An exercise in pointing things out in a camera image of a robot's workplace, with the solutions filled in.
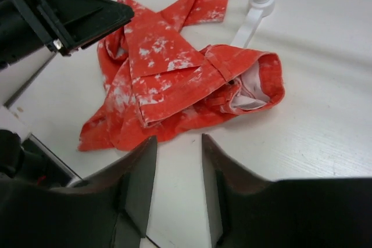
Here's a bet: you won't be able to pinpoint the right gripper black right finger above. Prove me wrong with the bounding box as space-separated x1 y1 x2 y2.
202 134 371 247

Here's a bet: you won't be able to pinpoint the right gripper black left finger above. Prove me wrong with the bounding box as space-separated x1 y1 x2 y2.
1 136 158 247

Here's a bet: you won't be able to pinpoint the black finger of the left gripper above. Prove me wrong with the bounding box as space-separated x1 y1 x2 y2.
1 0 134 56

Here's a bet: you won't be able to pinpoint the orange white-speckled trousers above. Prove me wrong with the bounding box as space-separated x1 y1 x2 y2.
78 0 285 152

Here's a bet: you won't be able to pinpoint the white clothes rack with metal bar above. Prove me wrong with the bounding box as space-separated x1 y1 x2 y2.
231 0 275 48

